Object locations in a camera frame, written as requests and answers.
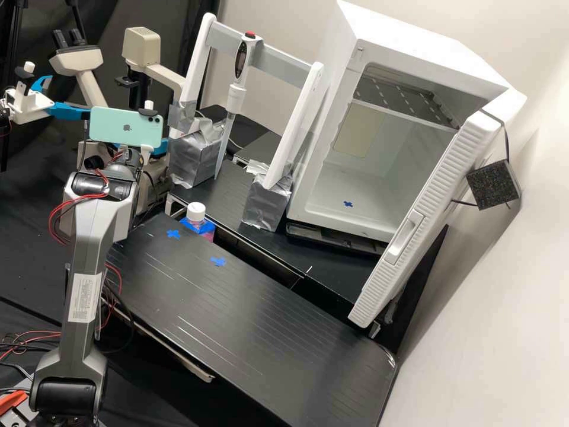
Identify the right wrist camera phone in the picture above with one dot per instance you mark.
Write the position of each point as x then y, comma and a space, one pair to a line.
120, 126

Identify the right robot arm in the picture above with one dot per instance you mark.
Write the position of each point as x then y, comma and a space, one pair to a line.
84, 231

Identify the incubator door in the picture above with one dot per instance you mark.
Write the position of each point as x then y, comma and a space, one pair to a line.
426, 231

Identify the white incubator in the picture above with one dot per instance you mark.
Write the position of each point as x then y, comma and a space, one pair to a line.
444, 62

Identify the blue bottle holder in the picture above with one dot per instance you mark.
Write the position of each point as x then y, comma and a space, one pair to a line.
186, 224

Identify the left phone holder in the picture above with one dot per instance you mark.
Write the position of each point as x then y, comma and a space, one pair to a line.
26, 82

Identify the pipette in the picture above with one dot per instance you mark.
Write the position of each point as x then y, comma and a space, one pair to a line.
240, 62

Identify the small bottle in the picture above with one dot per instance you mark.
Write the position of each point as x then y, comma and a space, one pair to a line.
196, 212

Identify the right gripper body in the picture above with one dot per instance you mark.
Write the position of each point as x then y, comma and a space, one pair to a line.
144, 155

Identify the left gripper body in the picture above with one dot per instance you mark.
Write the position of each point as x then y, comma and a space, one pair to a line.
31, 107

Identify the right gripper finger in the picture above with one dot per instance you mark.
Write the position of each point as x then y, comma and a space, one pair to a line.
163, 147

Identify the white pipette stand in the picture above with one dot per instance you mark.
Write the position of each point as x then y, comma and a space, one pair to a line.
293, 111

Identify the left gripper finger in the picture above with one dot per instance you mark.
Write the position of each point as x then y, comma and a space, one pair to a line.
71, 111
43, 81

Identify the black platform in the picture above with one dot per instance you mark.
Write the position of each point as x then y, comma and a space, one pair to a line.
342, 276
249, 329
262, 144
231, 191

